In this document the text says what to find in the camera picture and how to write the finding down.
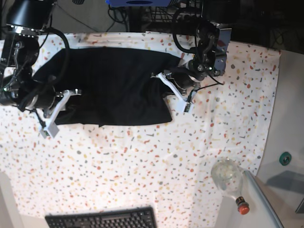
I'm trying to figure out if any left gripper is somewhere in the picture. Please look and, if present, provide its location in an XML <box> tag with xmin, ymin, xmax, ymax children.
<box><xmin>151</xmin><ymin>70</ymin><xmax>200</xmax><ymax>113</ymax></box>

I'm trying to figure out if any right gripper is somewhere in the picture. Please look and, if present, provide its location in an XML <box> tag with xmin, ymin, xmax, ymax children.
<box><xmin>35</xmin><ymin>89</ymin><xmax>82</xmax><ymax>138</ymax></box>

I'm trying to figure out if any black t-shirt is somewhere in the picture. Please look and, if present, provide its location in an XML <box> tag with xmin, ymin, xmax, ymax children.
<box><xmin>30</xmin><ymin>47</ymin><xmax>183</xmax><ymax>127</ymax></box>

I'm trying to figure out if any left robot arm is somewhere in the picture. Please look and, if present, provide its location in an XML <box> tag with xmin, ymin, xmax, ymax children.
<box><xmin>151</xmin><ymin>0</ymin><xmax>239</xmax><ymax>113</ymax></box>

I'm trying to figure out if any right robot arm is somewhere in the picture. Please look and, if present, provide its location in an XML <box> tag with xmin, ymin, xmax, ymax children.
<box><xmin>0</xmin><ymin>0</ymin><xmax>82</xmax><ymax>138</ymax></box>

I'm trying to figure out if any clear glass bottle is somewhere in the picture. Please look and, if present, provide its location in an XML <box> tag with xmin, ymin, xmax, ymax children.
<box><xmin>211</xmin><ymin>158</ymin><xmax>250</xmax><ymax>215</ymax></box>

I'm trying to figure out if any blue box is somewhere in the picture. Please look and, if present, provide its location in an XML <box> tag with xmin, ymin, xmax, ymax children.
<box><xmin>105</xmin><ymin>0</ymin><xmax>178</xmax><ymax>7</ymax></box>

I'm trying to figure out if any green tape roll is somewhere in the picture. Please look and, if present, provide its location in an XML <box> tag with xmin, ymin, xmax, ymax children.
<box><xmin>279</xmin><ymin>152</ymin><xmax>292</xmax><ymax>166</ymax></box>

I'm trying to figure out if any black keyboard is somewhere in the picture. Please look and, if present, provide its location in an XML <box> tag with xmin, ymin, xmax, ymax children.
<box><xmin>45</xmin><ymin>207</ymin><xmax>157</xmax><ymax>228</ymax></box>

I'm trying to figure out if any grey metal rod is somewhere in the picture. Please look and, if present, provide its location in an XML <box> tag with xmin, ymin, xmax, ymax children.
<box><xmin>244</xmin><ymin>171</ymin><xmax>284</xmax><ymax>228</ymax></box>

